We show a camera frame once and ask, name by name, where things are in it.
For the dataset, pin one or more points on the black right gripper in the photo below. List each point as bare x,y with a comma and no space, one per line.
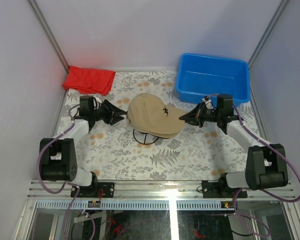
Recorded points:
194,118

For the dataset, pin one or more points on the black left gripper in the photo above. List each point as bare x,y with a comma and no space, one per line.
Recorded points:
108,106

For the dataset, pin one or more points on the beige sport baseball cap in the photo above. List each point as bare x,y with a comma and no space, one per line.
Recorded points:
159,135

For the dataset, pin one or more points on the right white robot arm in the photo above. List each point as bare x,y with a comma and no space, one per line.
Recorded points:
265,166

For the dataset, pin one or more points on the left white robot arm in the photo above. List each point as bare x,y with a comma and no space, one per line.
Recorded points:
57,159

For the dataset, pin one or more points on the red folded cloth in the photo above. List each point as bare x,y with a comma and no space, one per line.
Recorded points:
89,80

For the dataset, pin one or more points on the blue plastic bin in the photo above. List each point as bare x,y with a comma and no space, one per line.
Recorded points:
202,75

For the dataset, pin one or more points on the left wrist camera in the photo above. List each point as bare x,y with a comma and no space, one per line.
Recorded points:
98,100

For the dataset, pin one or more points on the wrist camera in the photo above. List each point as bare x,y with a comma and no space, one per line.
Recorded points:
207,102
98,100

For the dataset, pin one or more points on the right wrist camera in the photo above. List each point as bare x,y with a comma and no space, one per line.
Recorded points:
207,102

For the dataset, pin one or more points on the black wire hat stand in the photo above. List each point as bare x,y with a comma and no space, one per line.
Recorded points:
144,138

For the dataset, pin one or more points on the aluminium mounting rail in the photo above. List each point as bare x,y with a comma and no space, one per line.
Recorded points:
155,190

